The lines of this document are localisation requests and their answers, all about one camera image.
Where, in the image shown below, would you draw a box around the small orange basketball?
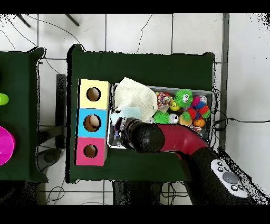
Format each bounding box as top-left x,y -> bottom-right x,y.
192,118 -> 206,128

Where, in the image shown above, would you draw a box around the mint green waffle cloth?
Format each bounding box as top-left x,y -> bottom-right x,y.
110,106 -> 142,126

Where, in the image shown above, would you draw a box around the pink plate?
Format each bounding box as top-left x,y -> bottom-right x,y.
0,126 -> 16,166

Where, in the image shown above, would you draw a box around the green cloth side table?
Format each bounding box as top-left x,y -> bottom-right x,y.
0,46 -> 49,183

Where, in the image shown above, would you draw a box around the multicolour spiky caterpillar toy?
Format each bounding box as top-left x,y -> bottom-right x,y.
182,95 -> 211,121

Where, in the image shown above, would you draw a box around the grey floor strip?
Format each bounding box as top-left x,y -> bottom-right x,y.
218,13 -> 230,151

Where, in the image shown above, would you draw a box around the dark green table cloth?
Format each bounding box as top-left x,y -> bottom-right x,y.
66,43 -> 216,184

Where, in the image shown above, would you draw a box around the green spiky ball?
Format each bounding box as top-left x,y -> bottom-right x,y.
153,110 -> 170,124

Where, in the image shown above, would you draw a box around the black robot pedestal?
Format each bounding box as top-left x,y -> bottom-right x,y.
111,180 -> 162,205

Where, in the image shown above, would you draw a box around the yellow smiley ball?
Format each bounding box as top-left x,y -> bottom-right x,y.
169,100 -> 181,111

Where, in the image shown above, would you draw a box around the wooden box with three holes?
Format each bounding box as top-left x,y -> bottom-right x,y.
73,78 -> 112,166

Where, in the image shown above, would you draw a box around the dark tripod leg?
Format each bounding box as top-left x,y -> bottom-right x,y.
64,13 -> 80,27
15,13 -> 32,28

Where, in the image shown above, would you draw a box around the black stand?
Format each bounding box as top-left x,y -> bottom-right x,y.
37,73 -> 68,150

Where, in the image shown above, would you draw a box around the shallow metal mesh bin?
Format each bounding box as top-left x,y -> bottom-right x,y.
106,83 -> 214,151

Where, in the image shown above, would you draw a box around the thick black floor cable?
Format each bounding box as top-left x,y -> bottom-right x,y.
214,117 -> 270,124

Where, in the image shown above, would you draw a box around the thin black floor cable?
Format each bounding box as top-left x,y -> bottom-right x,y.
136,13 -> 153,54
24,13 -> 86,51

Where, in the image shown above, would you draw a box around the green spiky toy with eyes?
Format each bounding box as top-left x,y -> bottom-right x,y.
174,88 -> 194,108

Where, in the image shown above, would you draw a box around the white spotted ball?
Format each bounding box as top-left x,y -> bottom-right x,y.
168,113 -> 179,124

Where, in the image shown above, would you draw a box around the tangled black floor cables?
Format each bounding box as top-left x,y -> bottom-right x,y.
161,182 -> 189,199

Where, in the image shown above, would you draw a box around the grey stand foot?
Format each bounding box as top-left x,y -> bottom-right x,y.
37,148 -> 62,171

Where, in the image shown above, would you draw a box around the cream waffle cloth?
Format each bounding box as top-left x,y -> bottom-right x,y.
113,77 -> 158,123

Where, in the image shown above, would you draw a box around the lime green object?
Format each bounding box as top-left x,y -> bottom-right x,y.
0,92 -> 9,106

